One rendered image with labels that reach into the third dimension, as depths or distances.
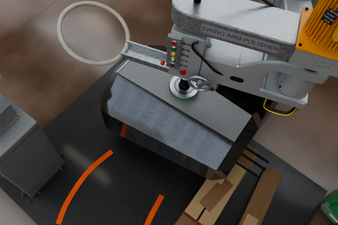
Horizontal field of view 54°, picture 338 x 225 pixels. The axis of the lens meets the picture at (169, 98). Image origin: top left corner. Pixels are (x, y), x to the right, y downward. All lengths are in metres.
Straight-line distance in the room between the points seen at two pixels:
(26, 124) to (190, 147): 1.14
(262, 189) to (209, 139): 0.91
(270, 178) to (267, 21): 1.72
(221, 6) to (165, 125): 1.04
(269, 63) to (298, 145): 1.71
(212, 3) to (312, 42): 0.52
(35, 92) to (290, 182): 2.62
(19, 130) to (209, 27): 1.45
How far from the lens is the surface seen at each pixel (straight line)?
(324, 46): 1.71
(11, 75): 3.81
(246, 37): 1.70
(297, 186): 3.27
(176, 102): 2.38
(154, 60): 2.27
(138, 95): 2.47
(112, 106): 2.59
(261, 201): 3.04
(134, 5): 4.18
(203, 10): 1.72
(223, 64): 1.92
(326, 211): 3.23
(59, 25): 2.27
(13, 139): 2.43
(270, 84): 2.09
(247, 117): 2.42
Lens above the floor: 2.92
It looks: 60 degrees down
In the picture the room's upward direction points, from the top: 5 degrees clockwise
